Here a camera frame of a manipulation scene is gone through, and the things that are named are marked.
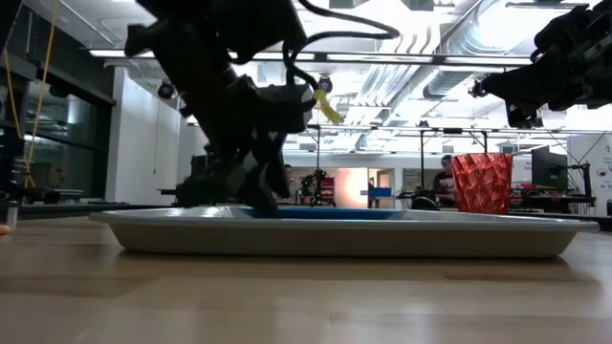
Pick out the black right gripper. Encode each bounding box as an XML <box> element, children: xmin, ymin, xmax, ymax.
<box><xmin>470</xmin><ymin>47</ymin><xmax>582</xmax><ymax>130</ymax></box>

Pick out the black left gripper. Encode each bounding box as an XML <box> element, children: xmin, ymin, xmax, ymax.
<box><xmin>175</xmin><ymin>136</ymin><xmax>292</xmax><ymax>217</ymax></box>

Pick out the blue round plate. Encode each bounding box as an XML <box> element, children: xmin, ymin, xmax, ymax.
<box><xmin>248</xmin><ymin>205</ymin><xmax>404</xmax><ymax>222</ymax></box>

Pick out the red faceted cup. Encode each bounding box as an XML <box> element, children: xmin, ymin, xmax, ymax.
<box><xmin>450</xmin><ymin>152</ymin><xmax>514</xmax><ymax>216</ymax></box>

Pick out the grey plastic tray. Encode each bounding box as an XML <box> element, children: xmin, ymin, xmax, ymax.
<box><xmin>88</xmin><ymin>204</ymin><xmax>601</xmax><ymax>260</ymax></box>

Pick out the person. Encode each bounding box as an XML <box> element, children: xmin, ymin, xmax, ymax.
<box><xmin>281</xmin><ymin>163</ymin><xmax>303</xmax><ymax>203</ymax></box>
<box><xmin>431</xmin><ymin>154</ymin><xmax>458</xmax><ymax>207</ymax></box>

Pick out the distant robot with green lights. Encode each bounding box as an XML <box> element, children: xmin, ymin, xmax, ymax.
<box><xmin>300</xmin><ymin>168</ymin><xmax>329</xmax><ymax>207</ymax></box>

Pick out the yellow tag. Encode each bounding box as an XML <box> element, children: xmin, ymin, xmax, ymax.
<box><xmin>313</xmin><ymin>89</ymin><xmax>343</xmax><ymax>126</ymax></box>

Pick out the black computer monitor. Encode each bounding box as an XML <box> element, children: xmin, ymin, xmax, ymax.
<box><xmin>531</xmin><ymin>144</ymin><xmax>570</xmax><ymax>191</ymax></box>

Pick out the distant equipment table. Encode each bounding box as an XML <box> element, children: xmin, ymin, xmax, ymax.
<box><xmin>509</xmin><ymin>161</ymin><xmax>598</xmax><ymax>213</ymax></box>

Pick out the silver ventilation duct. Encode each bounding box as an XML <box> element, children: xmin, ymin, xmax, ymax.
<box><xmin>423</xmin><ymin>0</ymin><xmax>532</xmax><ymax>100</ymax></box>

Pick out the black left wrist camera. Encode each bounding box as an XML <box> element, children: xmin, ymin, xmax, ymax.
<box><xmin>256</xmin><ymin>82</ymin><xmax>317</xmax><ymax>136</ymax></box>

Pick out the black distant rig frame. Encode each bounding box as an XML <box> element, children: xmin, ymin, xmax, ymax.
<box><xmin>305</xmin><ymin>123</ymin><xmax>490</xmax><ymax>207</ymax></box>

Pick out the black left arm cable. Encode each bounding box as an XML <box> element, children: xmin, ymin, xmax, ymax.
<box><xmin>281</xmin><ymin>0</ymin><xmax>402</xmax><ymax>93</ymax></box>

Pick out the hanging yellow cable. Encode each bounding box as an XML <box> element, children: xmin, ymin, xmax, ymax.
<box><xmin>2</xmin><ymin>0</ymin><xmax>59</xmax><ymax>189</ymax></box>

